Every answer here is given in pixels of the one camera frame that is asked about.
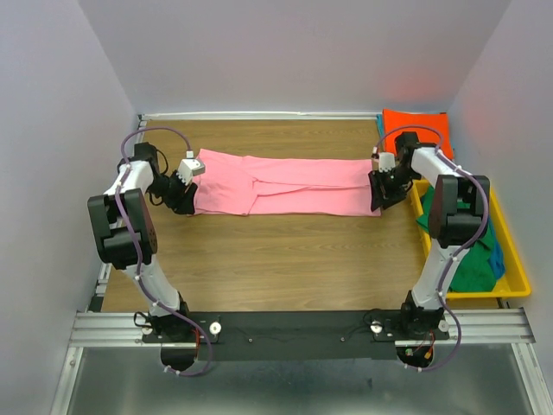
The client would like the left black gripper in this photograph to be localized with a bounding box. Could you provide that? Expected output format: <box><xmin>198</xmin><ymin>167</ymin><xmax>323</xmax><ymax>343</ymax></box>
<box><xmin>146</xmin><ymin>168</ymin><xmax>198</xmax><ymax>214</ymax></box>

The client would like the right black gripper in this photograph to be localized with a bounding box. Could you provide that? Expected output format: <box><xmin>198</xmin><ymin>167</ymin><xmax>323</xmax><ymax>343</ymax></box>
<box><xmin>367</xmin><ymin>166</ymin><xmax>419</xmax><ymax>211</ymax></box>

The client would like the pink t shirt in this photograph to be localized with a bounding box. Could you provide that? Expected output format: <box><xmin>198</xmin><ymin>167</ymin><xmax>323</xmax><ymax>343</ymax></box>
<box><xmin>194</xmin><ymin>149</ymin><xmax>380</xmax><ymax>217</ymax></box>

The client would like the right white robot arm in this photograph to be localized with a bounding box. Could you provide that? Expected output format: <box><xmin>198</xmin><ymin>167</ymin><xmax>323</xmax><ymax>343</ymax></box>
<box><xmin>368</xmin><ymin>131</ymin><xmax>490</xmax><ymax>342</ymax></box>

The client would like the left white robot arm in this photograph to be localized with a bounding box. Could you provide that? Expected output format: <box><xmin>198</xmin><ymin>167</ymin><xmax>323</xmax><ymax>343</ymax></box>
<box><xmin>87</xmin><ymin>143</ymin><xmax>206</xmax><ymax>342</ymax></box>

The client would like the folded blue t shirt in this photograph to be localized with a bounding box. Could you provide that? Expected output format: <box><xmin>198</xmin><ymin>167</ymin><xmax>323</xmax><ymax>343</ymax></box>
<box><xmin>376</xmin><ymin>113</ymin><xmax>385</xmax><ymax>137</ymax></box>

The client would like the folded orange t shirt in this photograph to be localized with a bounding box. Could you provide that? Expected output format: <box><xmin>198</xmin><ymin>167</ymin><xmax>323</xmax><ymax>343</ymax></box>
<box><xmin>382</xmin><ymin>109</ymin><xmax>454</xmax><ymax>160</ymax></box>

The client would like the green t shirt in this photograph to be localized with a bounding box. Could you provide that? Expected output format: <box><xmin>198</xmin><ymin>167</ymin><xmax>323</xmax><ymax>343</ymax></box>
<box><xmin>415</xmin><ymin>185</ymin><xmax>498</xmax><ymax>294</ymax></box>

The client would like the blue t shirt in bin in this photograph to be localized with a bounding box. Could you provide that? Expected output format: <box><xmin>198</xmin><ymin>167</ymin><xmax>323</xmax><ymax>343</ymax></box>
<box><xmin>489</xmin><ymin>240</ymin><xmax>506</xmax><ymax>279</ymax></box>

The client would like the yellow plastic bin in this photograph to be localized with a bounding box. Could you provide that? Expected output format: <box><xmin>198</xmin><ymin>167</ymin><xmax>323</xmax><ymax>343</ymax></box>
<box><xmin>410</xmin><ymin>180</ymin><xmax>531</xmax><ymax>300</ymax></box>

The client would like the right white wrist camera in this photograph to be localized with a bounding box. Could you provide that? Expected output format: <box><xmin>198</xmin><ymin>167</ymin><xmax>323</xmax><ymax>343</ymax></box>
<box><xmin>371</xmin><ymin>147</ymin><xmax>396</xmax><ymax>173</ymax></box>

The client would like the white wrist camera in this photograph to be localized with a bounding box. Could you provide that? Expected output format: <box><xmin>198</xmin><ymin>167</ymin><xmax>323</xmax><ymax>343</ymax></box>
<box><xmin>176</xmin><ymin>150</ymin><xmax>206</xmax><ymax>186</ymax></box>
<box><xmin>371</xmin><ymin>147</ymin><xmax>396</xmax><ymax>173</ymax></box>

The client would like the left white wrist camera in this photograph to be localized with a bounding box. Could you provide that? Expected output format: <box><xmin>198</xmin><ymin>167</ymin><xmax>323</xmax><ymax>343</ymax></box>
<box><xmin>176</xmin><ymin>150</ymin><xmax>206</xmax><ymax>186</ymax></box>

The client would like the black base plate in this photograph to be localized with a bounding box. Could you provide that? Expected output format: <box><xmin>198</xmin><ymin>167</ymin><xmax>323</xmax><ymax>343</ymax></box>
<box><xmin>136</xmin><ymin>309</ymin><xmax>450</xmax><ymax>370</ymax></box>

